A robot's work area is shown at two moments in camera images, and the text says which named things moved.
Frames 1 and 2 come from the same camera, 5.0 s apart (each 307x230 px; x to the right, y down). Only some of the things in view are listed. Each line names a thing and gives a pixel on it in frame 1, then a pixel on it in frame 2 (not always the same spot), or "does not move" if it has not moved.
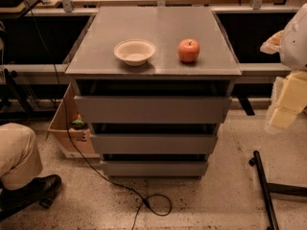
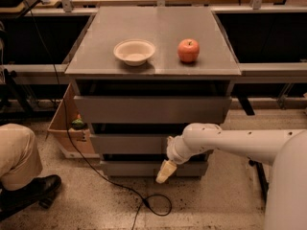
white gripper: (295, 50) -> (174, 151)
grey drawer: (154, 144) does not move
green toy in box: (78, 123) does not move
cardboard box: (73, 143) does not move
